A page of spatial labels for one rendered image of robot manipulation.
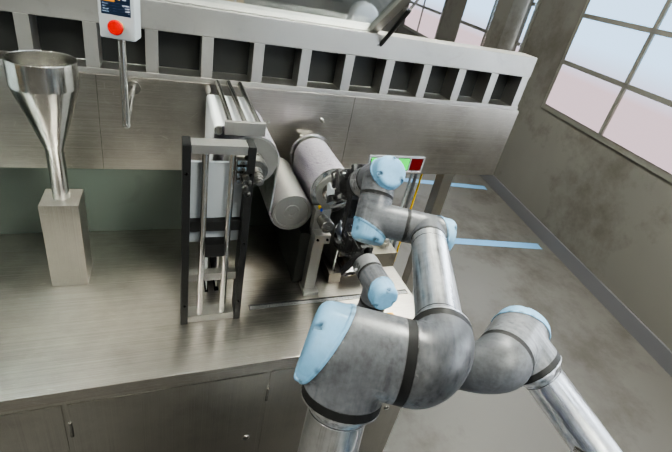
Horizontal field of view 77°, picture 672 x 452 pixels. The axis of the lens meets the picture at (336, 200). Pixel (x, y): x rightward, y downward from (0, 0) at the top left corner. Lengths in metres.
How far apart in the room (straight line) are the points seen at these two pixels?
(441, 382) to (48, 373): 0.93
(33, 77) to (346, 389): 0.90
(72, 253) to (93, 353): 0.29
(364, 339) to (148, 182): 1.11
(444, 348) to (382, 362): 0.09
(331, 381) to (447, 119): 1.33
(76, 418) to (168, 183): 0.71
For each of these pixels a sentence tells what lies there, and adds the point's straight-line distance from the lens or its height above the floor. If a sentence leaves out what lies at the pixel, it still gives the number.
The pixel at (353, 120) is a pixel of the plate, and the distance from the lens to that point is 1.57.
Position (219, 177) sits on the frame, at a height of 1.34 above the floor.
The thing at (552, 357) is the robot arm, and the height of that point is 1.22.
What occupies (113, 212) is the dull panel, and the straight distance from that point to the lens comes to 1.61.
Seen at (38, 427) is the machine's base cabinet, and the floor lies 0.75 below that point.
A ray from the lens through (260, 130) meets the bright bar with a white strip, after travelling 1.09.
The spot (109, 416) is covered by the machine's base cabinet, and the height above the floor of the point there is 0.74.
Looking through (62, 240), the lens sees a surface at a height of 1.06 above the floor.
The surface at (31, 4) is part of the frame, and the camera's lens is 1.41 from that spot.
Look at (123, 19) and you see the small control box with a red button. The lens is 1.05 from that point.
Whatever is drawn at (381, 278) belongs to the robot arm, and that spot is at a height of 1.15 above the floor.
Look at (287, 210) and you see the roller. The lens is 1.26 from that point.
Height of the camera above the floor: 1.84
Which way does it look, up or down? 29 degrees down
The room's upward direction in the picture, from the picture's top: 12 degrees clockwise
